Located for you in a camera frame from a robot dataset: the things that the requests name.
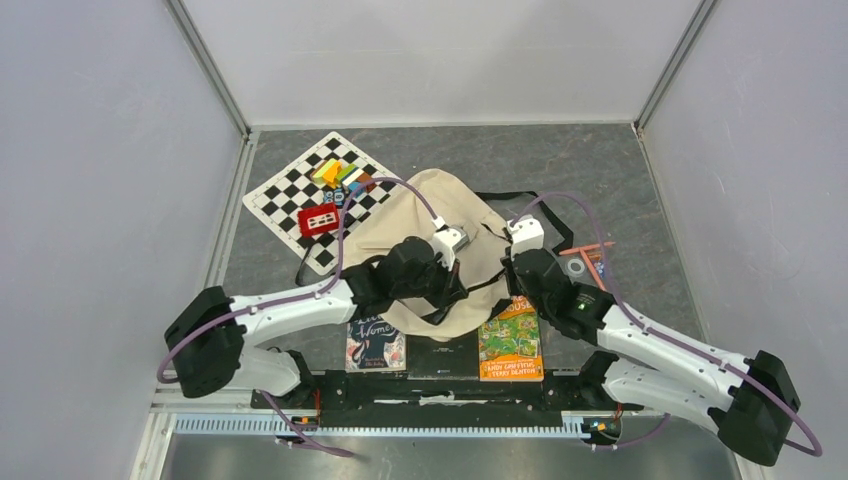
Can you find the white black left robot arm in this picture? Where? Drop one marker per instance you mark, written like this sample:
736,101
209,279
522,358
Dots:
217,339

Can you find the black white chessboard mat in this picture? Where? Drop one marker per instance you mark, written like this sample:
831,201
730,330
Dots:
276,202

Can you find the orange block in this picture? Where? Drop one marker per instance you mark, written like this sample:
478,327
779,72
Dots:
331,175

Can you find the orange Treehouse book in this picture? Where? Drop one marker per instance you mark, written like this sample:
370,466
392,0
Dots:
509,345

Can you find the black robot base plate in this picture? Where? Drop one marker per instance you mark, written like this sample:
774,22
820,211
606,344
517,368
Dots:
383,400

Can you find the beige canvas backpack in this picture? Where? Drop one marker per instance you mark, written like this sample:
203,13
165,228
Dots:
373,300

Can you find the salmon pencil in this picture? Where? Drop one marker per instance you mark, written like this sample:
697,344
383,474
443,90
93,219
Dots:
589,249
590,260

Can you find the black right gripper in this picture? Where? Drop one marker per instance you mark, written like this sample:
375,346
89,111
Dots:
507,262

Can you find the black Moon and Sixpence book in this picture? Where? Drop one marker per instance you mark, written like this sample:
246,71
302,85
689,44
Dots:
456,359

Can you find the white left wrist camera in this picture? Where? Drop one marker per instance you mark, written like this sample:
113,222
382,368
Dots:
447,243

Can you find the red plastic block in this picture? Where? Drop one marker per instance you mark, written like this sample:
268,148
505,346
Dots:
318,220

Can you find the blue cube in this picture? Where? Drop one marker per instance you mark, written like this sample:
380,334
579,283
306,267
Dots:
357,190

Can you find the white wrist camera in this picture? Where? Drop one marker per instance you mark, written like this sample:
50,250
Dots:
447,243
526,233

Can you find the Little Women book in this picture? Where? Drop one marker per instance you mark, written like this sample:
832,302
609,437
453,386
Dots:
374,345

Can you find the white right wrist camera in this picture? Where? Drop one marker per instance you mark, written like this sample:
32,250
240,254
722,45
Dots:
526,233

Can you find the clear tape roll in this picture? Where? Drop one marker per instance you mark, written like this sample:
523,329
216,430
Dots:
575,267

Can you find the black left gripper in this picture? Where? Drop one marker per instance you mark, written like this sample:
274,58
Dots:
452,289

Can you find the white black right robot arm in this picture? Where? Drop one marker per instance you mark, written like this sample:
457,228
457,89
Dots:
748,402

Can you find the brown block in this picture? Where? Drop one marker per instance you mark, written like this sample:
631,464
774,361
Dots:
366,180

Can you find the green yellow block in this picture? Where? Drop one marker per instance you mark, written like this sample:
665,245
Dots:
316,175

